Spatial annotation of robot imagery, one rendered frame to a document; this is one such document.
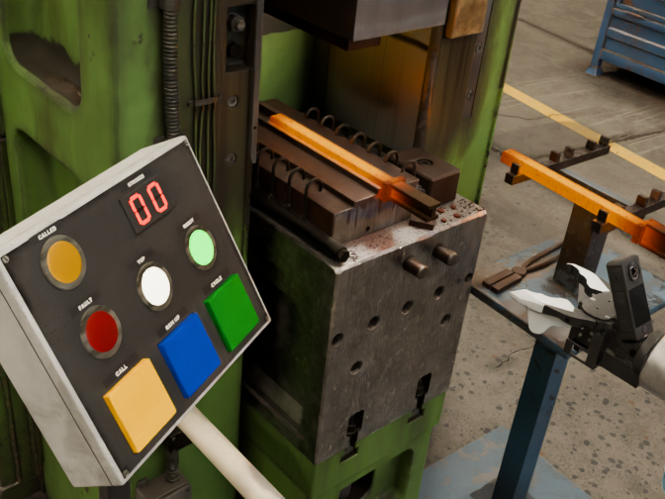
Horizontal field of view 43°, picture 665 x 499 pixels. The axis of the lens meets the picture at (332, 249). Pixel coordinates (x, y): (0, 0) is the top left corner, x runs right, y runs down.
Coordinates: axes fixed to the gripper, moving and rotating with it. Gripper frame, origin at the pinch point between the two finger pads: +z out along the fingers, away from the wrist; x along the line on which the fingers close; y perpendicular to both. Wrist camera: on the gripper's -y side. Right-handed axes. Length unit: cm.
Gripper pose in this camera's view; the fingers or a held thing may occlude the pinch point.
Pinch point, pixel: (540, 274)
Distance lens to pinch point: 129.1
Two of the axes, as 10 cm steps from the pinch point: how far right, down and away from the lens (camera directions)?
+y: -0.9, 8.5, 5.2
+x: 7.5, -2.8, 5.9
